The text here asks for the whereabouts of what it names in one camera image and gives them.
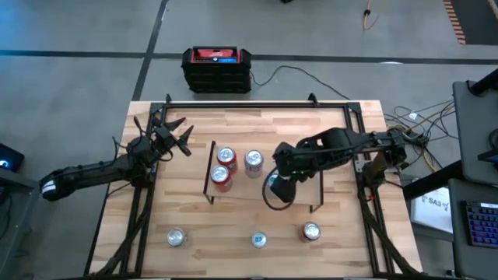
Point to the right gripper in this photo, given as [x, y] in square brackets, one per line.
[284, 190]

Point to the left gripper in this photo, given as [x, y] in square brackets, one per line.
[163, 138]

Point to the silver diet cola can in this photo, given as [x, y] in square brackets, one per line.
[176, 237]
[253, 158]

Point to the red cola can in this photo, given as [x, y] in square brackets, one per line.
[312, 231]

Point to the red Fanta can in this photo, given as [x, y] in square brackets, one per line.
[219, 173]
[226, 155]

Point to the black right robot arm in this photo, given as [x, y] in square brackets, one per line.
[338, 142]

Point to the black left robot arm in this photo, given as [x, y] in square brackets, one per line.
[89, 173]

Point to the red black portable power station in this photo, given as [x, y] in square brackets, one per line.
[216, 78]

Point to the grey metal mounting plate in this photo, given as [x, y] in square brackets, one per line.
[358, 165]

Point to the white paper sign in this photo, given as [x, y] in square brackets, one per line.
[430, 214]

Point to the white plug adapter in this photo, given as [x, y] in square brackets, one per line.
[413, 116]

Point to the black device with blue light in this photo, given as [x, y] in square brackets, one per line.
[13, 155]

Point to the grey desk with keyboard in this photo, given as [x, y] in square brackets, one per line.
[457, 233]

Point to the grey bench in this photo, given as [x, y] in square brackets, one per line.
[15, 218]

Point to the grey side desk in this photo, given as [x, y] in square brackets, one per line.
[470, 128]

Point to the backlit computer keyboard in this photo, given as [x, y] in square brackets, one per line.
[482, 225]

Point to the black floor mat orange edge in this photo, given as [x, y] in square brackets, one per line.
[478, 19]

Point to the wooden shelf with black frame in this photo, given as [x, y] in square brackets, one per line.
[241, 190]

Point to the black aluminium table frame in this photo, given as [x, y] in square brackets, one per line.
[253, 105]

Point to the black vertical post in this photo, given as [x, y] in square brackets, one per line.
[486, 83]

